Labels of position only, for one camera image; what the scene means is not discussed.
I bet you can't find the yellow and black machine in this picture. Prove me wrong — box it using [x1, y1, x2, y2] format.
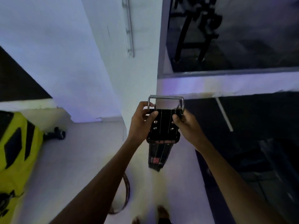
[0, 111, 44, 224]

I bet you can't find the black dumbbell handle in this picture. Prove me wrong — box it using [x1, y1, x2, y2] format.
[43, 127, 66, 141]

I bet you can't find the person's right forearm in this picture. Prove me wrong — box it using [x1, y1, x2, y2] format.
[196, 140, 288, 224]

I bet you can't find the person's left hand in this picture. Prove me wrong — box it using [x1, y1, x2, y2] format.
[127, 101, 159, 146]

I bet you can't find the person's left forearm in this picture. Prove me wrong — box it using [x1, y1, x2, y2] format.
[48, 137, 143, 224]

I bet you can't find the black wall panel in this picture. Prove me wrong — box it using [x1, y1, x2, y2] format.
[0, 45, 52, 102]

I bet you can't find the person's right hand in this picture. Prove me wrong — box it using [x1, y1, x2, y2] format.
[172, 109, 206, 152]

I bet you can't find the person's right foot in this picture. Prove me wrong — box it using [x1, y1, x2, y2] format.
[157, 205, 171, 224]

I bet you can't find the black rubber floor mat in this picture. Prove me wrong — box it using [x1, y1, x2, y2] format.
[183, 91, 299, 224]

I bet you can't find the metal wall handrail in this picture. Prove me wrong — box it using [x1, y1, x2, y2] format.
[121, 0, 135, 58]

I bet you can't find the large wall mirror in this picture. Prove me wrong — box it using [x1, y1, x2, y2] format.
[157, 0, 299, 79]

